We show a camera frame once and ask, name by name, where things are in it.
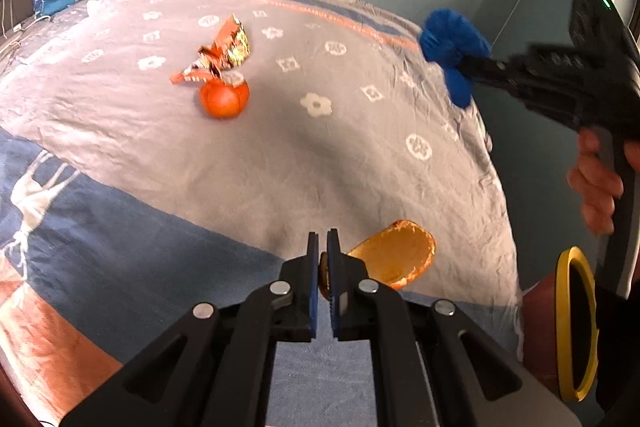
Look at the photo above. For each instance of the reddish bed base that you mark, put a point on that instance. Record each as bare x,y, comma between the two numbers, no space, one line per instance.
540,332

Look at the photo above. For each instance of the small crumpled orange wrapper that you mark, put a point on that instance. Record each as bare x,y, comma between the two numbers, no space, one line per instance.
192,76

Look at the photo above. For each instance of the orange tangerine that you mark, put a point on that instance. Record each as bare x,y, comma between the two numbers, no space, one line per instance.
222,99

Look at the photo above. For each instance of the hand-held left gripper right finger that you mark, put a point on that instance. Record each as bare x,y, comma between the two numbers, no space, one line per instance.
334,287

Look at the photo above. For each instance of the grey flower printed bed sheet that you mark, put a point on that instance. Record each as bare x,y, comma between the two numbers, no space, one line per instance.
350,157

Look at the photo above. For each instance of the blue plastic bag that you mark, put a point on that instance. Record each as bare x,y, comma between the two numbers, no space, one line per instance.
450,37

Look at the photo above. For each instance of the orange printed snack bag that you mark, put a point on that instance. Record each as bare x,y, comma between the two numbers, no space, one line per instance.
232,42

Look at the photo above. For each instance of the person's right hand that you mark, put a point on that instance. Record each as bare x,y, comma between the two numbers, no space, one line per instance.
597,192

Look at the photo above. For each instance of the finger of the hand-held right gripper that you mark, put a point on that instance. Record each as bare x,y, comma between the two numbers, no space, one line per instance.
492,71

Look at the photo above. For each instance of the orange brown fruit peel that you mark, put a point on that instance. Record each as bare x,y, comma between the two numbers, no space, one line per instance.
395,252

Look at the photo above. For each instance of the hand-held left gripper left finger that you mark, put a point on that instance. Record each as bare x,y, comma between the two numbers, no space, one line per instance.
313,287

